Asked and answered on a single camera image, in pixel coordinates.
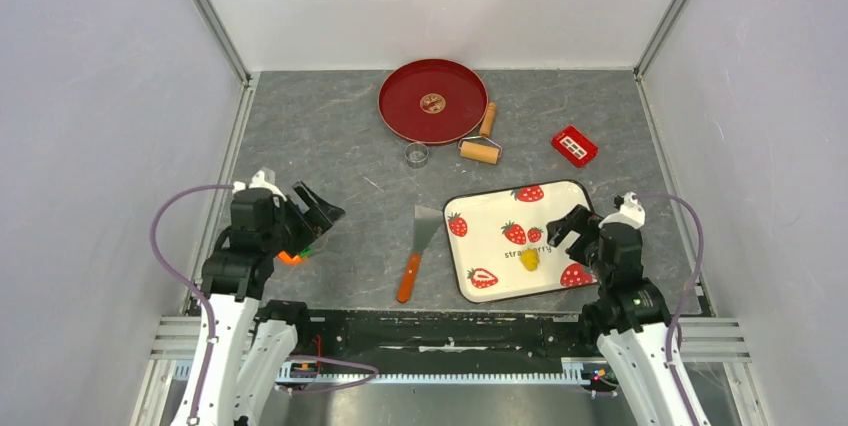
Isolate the round metal cookie cutter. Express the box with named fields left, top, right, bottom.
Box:
left=404, top=142, right=430, bottom=169

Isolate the metal spatula orange handle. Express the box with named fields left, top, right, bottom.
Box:
left=396, top=205, right=443, bottom=304

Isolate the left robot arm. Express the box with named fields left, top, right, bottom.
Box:
left=167, top=172, right=346, bottom=425

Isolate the orange arch toy block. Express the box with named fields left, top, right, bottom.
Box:
left=277, top=251, right=307, bottom=265

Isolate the round red tray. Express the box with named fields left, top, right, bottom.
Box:
left=378, top=58, right=489, bottom=145

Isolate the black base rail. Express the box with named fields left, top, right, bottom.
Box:
left=294, top=309, right=603, bottom=375

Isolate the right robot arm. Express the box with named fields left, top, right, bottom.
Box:
left=547, top=200, right=710, bottom=425

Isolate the red toy block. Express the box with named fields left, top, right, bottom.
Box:
left=551, top=125, right=599, bottom=168

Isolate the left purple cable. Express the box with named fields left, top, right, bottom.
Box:
left=149, top=184, right=380, bottom=426

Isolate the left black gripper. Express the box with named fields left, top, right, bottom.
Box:
left=263, top=180, right=344, bottom=257

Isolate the wooden roller with handle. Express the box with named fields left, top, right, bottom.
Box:
left=458, top=102, right=503, bottom=165

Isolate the yellow dough lump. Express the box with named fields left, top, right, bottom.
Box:
left=519, top=249, right=540, bottom=272

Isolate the white strawberry tray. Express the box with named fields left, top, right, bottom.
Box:
left=443, top=180, right=597, bottom=304

